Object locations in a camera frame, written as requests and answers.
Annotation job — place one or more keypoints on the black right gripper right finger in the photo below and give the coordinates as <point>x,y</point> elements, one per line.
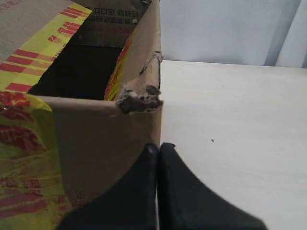
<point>186,203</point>

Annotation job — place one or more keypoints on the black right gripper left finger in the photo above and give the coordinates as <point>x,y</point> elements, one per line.
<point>128,205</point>

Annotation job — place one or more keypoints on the cardboard box with yellow tape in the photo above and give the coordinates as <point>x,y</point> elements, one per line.
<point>79,100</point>

